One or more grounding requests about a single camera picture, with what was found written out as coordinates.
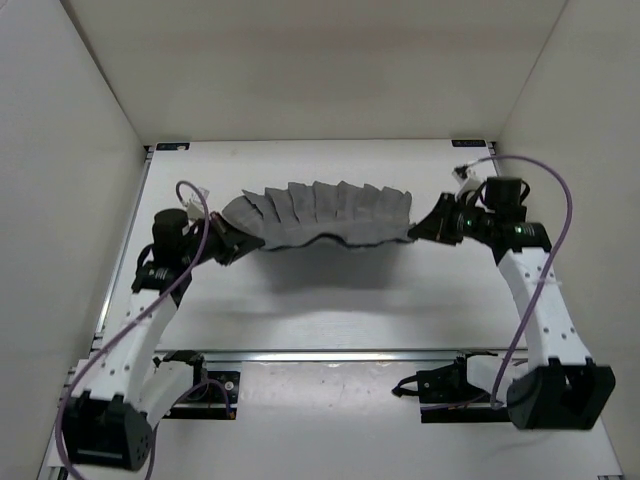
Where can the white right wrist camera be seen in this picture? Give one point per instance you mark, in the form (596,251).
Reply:
(467,178)

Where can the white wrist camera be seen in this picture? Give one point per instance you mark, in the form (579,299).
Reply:
(467,178)
(194,206)

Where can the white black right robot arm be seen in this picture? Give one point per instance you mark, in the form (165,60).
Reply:
(560,387)

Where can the blue label sticker right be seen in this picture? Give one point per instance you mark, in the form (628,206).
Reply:
(468,143)

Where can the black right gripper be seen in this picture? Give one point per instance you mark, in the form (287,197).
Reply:
(436,226)

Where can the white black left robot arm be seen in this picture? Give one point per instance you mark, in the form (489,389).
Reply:
(111,408)

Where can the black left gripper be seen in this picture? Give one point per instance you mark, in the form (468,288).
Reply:
(237,242)

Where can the aluminium table edge rail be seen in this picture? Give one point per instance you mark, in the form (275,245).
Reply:
(338,356)

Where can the blue label sticker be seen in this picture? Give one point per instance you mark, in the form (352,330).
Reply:
(172,146)
(468,143)

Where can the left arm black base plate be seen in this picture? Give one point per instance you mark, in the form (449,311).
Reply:
(216,400)

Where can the grey pleated skirt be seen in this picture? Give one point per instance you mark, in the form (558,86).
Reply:
(300,214)

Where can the blue label sticker left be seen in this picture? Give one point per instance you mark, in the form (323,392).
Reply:
(172,146)

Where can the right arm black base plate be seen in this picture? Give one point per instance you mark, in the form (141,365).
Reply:
(446,397)

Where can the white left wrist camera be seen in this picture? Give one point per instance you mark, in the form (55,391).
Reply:
(194,206)

